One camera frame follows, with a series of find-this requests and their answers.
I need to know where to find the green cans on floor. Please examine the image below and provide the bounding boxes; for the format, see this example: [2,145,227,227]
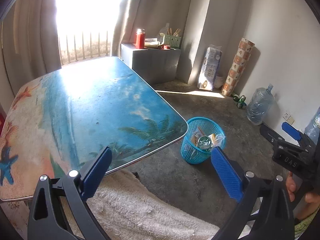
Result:
[233,94,247,109]

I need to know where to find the red thermos bottle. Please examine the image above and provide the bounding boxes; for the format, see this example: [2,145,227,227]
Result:
[136,29,145,49]

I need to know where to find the patterned wallpaper roll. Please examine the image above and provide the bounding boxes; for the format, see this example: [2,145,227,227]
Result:
[221,38,255,96]

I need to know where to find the folding table with beach print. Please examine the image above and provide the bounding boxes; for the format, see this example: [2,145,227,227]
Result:
[1,57,188,202]

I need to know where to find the green utensil basket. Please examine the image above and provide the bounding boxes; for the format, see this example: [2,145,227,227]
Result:
[158,23,182,49]

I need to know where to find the green dish soap bottle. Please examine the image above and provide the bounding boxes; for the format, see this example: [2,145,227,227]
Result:
[197,135,212,151]

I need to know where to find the clear red printed plastic wrapper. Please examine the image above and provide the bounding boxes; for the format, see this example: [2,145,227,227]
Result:
[212,134,225,148]

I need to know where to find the large clear water jug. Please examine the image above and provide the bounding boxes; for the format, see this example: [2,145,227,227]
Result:
[246,84,274,125]

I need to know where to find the yellow and white carton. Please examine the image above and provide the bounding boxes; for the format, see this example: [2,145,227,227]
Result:
[208,133,217,146]

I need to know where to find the brown paper bag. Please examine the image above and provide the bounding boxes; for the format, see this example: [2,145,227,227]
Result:
[190,127,205,145]

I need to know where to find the beige curtain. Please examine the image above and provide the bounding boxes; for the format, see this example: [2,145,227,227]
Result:
[111,0,191,56]

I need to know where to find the wall power socket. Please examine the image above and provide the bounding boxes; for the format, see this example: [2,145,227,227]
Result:
[283,111,295,125]

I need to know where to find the grey metal cabinet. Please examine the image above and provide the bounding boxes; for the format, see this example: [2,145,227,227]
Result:
[120,43,181,85]

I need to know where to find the right hand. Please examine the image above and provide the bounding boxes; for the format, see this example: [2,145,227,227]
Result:
[286,172,319,220]

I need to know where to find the toilet paper roll pack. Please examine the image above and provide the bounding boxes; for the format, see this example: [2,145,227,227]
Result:
[197,44,222,91]

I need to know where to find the blue plastic trash basket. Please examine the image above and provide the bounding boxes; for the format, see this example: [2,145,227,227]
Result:
[181,117,226,165]

